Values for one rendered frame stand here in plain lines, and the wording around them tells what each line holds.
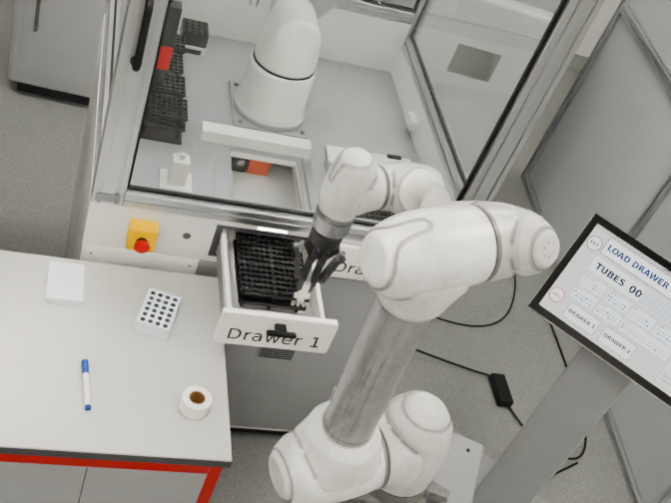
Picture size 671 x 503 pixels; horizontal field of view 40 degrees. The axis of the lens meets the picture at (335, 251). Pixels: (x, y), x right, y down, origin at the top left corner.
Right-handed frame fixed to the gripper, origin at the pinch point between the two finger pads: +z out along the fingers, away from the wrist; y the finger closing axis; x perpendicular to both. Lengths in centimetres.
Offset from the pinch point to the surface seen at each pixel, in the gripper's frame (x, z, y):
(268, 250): -22.0, 9.5, 7.2
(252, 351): -27, 55, 0
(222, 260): -16.2, 11.5, 18.6
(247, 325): 5.3, 10.7, 11.0
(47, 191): -129, 99, 77
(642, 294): -14, -12, -89
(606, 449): -55, 100, -151
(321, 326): 3.0, 8.1, -6.8
